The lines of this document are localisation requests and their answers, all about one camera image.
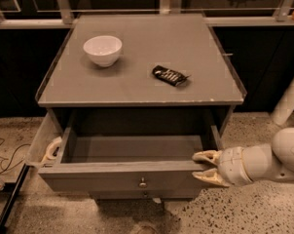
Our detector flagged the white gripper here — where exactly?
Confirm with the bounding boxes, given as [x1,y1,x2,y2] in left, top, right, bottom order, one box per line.
[192,147,252,187]

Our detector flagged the grey top drawer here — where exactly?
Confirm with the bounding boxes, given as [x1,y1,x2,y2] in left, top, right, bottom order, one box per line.
[40,107,219,193]

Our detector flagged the grey drawer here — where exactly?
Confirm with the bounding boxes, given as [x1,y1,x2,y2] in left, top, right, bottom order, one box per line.
[90,190,199,200]
[40,107,219,193]

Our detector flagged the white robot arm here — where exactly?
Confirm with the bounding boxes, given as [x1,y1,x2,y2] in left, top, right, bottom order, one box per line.
[192,128,294,187]

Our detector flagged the grey drawer cabinet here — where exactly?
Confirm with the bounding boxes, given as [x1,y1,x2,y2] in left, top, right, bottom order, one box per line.
[35,13,247,201]

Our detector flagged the grey bottom drawer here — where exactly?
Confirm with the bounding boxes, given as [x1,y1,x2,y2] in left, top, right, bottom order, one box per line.
[90,190,199,200]

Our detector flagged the black snack wrapper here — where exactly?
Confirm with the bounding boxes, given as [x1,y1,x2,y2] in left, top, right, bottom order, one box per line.
[152,65,188,87]

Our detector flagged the white tape roll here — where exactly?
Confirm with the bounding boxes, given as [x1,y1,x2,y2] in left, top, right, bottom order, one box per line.
[45,136,62,160]

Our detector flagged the white ceramic bowl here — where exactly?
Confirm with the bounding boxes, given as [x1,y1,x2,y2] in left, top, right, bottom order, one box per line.
[83,35,123,67]

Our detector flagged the clear plastic bin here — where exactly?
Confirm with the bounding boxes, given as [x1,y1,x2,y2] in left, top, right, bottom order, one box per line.
[25,114,61,169]

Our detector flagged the metal railing frame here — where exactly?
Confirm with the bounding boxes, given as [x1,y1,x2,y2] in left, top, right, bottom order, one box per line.
[0,0,294,29]

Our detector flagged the black floor cable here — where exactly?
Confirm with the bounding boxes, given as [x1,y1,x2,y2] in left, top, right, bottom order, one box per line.
[0,134,32,176]

